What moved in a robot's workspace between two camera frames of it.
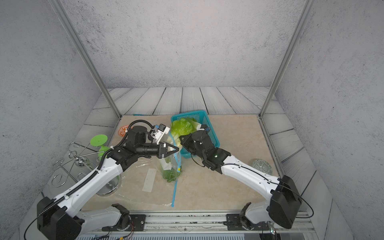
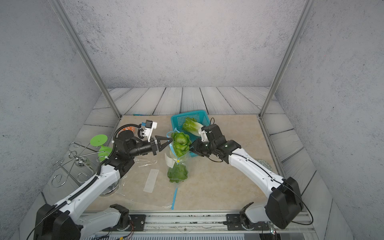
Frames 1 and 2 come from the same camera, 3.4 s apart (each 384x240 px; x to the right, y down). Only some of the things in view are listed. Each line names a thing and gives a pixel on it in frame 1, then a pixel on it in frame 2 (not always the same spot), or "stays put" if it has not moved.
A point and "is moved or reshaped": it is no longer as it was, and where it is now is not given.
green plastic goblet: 99,140 stays put
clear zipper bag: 144,181 stays put
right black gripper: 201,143 -> 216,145
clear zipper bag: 171,166 is moved or reshaped
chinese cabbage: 171,175 is moved or reshaped
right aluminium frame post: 287,55 stays put
